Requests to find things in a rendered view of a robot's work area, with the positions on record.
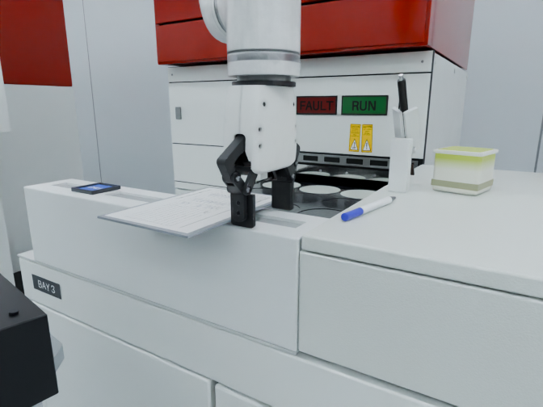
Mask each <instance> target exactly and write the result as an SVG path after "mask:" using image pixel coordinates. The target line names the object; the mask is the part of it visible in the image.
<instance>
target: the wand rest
mask: <svg viewBox="0 0 543 407"><path fill-rule="evenodd" d="M392 112H393V119H394V133H395V138H392V140H391V151H390V163H389V185H388V191H395V192H402V193H407V192H408V191H409V186H410V168H411V158H412V153H415V152H416V150H417V149H420V141H419V116H418V108H417V107H413V108H411V109H409V110H407V111H404V112H403V115H402V112H401V111H400V110H399V109H397V108H396V107H392ZM403 120H404V124H403ZM404 129H405V132H404ZM405 137H406V138H405Z"/></svg>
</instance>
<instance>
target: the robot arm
mask: <svg viewBox="0 0 543 407"><path fill-rule="evenodd" d="M199 4H200V10H201V14H202V16H203V20H204V23H205V25H206V27H207V29H208V30H209V32H210V33H211V35H212V36H213V37H214V38H215V39H217V40H219V41H220V42H222V43H225V44H227V65H228V77H229V78H237V81H236V82H232V86H229V89H228V94H227V99H226V105H225V123H224V152H223V153H222V154H221V155H220V156H219V158H218V159H217V167H218V169H219V171H220V172H221V175H222V181H223V182H224V184H225V185H226V186H227V188H226V189H227V191H228V192H229V193H230V209H231V224H232V225H237V226H241V227H245V228H250V229H252V228H254V227H255V194H251V192H252V189H253V187H254V184H255V180H256V179H257V176H258V174H264V173H267V172H271V171H272V173H273V174H274V176H275V178H276V179H272V180H271V206H272V207H273V208H276V209H281V210H287V211H291V210H293V201H294V180H295V178H296V173H295V169H296V168H297V163H298V161H297V159H298V156H299V152H300V149H301V148H300V145H299V144H298V143H297V120H296V106H295V97H294V90H293V87H296V83H295V82H291V78H299V77H300V69H301V62H300V55H301V0H199ZM241 175H247V177H246V181H245V182H244V181H243V179H242V178H241ZM291 180H292V181H291Z"/></svg>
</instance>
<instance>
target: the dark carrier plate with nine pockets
mask: <svg viewBox="0 0 543 407"><path fill-rule="evenodd" d="M271 181H272V180H271V179H270V180H267V181H264V182H261V183H256V184H255V185H254V187H253V189H252V193H258V194H265V195H272V189H271V188H269V187H264V186H263V184H264V183H269V182H271ZM294 182H295V183H300V184H301V186H300V187H294V201H293V210H291V211H287V210H281V209H276V208H273V207H272V206H268V207H266V209H271V210H277V211H282V212H292V213H297V214H303V215H308V216H318V217H324V218H329V219H330V218H331V217H333V216H336V215H337V214H339V213H340V212H342V211H344V210H345V209H347V208H349V207H351V206H352V205H354V204H356V203H358V202H359V201H361V200H362V199H355V198H350V197H346V196H343V195H341V194H340V193H341V192H342V191H349V190H368V191H378V190H373V189H364V188H357V187H343V186H336V185H327V184H320V183H306V182H298V181H294ZM316 185H319V186H331V187H337V188H339V189H340V191H338V192H335V193H330V194H318V193H309V192H304V191H300V188H301V187H306V186H316Z"/></svg>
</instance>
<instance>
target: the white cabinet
mask: <svg viewBox="0 0 543 407"><path fill-rule="evenodd" d="M19 264H20V269H21V274H22V279H23V288H24V294H25V296H26V297H27V298H29V299H30V300H31V301H32V302H33V303H34V304H36V305H37V306H38V307H39V308H40V309H42V310H43V311H44V312H45V313H46V314H47V315H48V325H49V331H50V334H51V335H52V336H54V337H55V338H56V339H57V340H58V341H59V342H61V343H62V345H63V351H64V356H65V358H64V359H63V361H62V363H61V365H60V366H59V368H58V369H57V371H56V375H57V385H58V391H59V393H58V394H56V395H54V396H52V397H50V398H48V399H46V400H44V401H42V404H43V407H459V406H456V405H452V404H449V403H447V402H445V401H441V400H438V399H436V398H433V397H430V396H427V395H424V394H422V393H419V392H415V391H412V390H410V389H408V388H404V387H401V386H398V385H396V384H392V383H390V382H387V381H384V380H380V379H378V378H376V377H373V376H369V375H366V374H364V373H361V372H359V371H355V370H352V369H350V368H347V367H343V366H341V365H338V364H336V363H332V362H329V361H326V360H325V359H320V358H318V357H315V356H312V355H308V354H306V353H304V352H301V351H299V352H298V354H297V355H292V354H289V353H287V352H284V351H282V350H278V349H276V348H274V347H271V346H267V345H264V344H262V343H260V342H256V341H253V340H251V339H249V338H244V337H242V336H240V335H237V334H233V333H230V332H229V331H226V330H223V329H219V328H217V327H215V326H212V325H209V324H206V323H203V322H201V321H198V320H195V319H192V318H190V317H186V316H184V315H181V314H178V313H175V312H172V311H170V310H167V309H164V308H161V307H158V306H156V305H153V304H150V303H147V302H145V301H142V300H139V299H136V298H133V297H131V296H127V295H125V294H122V293H120V292H116V291H113V290H111V289H109V288H106V287H102V286H99V285H98V284H95V283H91V282H88V281H86V280H84V279H80V278H77V277H75V276H72V275H68V274H66V273H64V272H61V271H57V270H55V269H53V268H50V267H47V266H44V265H41V264H39V263H36V262H33V261H30V260H27V259H25V258H19Z"/></svg>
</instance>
